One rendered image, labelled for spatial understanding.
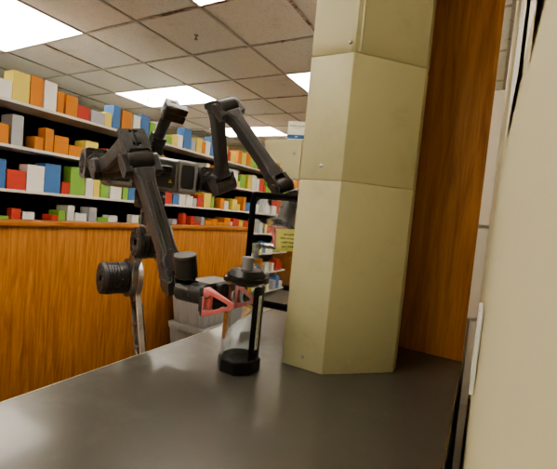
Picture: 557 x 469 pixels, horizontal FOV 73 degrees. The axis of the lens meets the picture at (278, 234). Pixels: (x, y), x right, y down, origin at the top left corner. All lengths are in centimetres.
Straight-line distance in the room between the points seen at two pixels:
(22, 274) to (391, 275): 222
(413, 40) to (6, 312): 247
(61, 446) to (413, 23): 111
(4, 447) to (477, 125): 127
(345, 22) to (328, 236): 51
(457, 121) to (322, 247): 59
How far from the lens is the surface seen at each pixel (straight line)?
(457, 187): 124
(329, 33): 104
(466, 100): 129
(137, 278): 224
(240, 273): 87
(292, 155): 98
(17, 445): 75
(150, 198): 113
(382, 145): 98
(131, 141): 121
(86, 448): 72
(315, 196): 94
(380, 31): 105
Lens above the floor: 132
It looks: 3 degrees down
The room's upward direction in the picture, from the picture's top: 5 degrees clockwise
